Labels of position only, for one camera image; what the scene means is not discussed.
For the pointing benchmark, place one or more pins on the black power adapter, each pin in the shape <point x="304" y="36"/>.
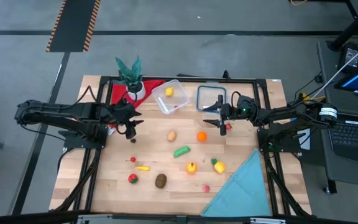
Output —
<point x="350" y="56"/>

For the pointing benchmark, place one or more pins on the yellow plug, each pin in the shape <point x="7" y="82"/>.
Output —
<point x="305" y="98"/>

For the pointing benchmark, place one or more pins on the black mat hazard-striped edges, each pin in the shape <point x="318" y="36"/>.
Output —
<point x="73" y="25"/>

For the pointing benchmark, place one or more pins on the small dark brown toy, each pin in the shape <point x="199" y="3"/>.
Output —
<point x="133" y="140"/>

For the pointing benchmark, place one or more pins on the green toy pea pod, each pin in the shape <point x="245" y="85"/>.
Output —
<point x="181" y="152"/>

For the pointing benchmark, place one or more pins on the teal cloth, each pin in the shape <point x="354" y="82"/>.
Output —
<point x="244" y="189"/>

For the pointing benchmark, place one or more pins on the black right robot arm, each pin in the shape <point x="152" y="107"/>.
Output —
<point x="275" y="113"/>

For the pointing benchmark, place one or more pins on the red toy cherry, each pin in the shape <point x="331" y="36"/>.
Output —
<point x="133" y="159"/>

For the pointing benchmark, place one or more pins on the clear plastic container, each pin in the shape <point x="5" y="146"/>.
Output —
<point x="179" y="96"/>

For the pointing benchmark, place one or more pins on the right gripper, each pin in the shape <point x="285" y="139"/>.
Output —
<point x="230" y="111"/>

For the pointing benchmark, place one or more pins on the red cloth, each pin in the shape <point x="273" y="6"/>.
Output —
<point x="120" y="93"/>

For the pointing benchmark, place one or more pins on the green plant in white pot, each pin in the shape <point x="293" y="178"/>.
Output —
<point x="135" y="91"/>

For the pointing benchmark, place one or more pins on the black laptop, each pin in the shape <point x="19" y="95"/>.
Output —
<point x="353" y="137"/>

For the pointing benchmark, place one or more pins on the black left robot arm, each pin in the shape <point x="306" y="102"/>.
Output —
<point x="57" y="112"/>

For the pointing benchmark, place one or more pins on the silver aluminium extrusion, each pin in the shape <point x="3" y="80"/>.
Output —
<point x="95" y="217"/>
<point x="267" y="221"/>

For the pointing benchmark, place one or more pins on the black aluminium rig frame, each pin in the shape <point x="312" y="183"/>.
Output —
<point x="250" y="81"/>

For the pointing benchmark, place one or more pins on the orange toy orange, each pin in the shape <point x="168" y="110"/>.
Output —
<point x="201" y="136"/>

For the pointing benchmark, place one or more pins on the black stand leg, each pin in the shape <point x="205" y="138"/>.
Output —
<point x="353" y="26"/>

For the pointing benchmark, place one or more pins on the brown toy kiwi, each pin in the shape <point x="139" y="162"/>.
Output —
<point x="161" y="181"/>

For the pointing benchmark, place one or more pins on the orange toy tangerine with stem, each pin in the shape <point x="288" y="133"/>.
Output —
<point x="191" y="168"/>

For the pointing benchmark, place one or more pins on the bumpy red toy strawberry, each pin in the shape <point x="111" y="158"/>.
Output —
<point x="228" y="127"/>

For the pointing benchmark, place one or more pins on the yellow toy lemon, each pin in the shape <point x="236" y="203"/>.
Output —
<point x="169" y="91"/>

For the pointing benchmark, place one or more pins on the red strawberry toy green cap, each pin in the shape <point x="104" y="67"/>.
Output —
<point x="133" y="179"/>

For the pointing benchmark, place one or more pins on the blue-rimmed container lid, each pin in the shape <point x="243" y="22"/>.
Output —
<point x="210" y="93"/>

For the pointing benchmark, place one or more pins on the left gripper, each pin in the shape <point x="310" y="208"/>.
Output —
<point x="120" y="113"/>

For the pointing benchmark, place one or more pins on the yellow toy pineapple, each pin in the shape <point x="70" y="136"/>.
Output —
<point x="219" y="167"/>

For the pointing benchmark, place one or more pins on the black equipment cart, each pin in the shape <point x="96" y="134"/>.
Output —
<point x="343" y="174"/>

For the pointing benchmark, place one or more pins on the tan toy potato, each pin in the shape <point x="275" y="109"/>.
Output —
<point x="171" y="136"/>

